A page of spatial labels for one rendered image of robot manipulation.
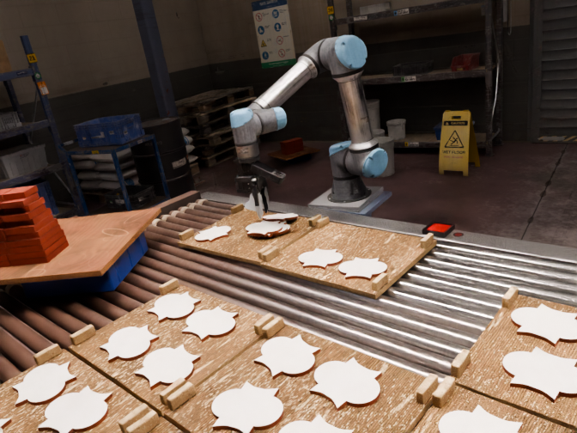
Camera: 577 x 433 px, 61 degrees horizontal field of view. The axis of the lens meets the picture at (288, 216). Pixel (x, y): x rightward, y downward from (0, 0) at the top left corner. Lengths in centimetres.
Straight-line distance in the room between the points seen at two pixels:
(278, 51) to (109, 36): 224
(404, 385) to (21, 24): 592
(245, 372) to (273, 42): 649
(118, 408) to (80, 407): 8
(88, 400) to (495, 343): 84
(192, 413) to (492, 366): 58
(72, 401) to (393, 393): 65
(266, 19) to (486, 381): 668
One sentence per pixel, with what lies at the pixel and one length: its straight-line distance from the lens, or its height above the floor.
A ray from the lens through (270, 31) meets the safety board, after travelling 732.
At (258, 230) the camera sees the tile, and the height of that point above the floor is 97.
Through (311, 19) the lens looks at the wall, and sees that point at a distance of 695.
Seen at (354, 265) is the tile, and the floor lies 95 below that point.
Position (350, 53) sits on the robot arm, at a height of 148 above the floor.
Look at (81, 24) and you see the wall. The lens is 682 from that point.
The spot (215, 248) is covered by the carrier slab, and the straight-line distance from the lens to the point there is 169.
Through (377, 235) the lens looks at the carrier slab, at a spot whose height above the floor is 94.
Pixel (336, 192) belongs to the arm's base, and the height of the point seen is 93.
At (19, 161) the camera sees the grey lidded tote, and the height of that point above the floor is 77.
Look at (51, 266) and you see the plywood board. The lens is 163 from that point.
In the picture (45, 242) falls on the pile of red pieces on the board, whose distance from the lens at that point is 167.
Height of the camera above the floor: 159
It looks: 21 degrees down
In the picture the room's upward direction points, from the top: 9 degrees counter-clockwise
